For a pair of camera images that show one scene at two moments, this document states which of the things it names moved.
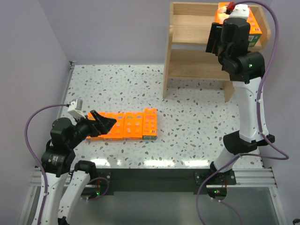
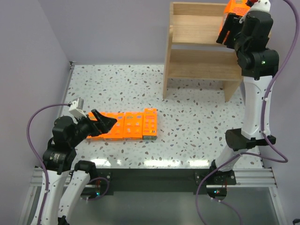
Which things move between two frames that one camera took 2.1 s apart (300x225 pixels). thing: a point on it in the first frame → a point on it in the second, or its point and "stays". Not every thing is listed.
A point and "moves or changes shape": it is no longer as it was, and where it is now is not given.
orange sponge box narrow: x=221 y=14 moves or changes shape
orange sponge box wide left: x=116 y=132 stays
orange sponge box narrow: x=150 y=123 stays
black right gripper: x=213 y=38 → x=229 y=30
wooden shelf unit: x=189 y=28 stays
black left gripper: x=95 y=125 stays
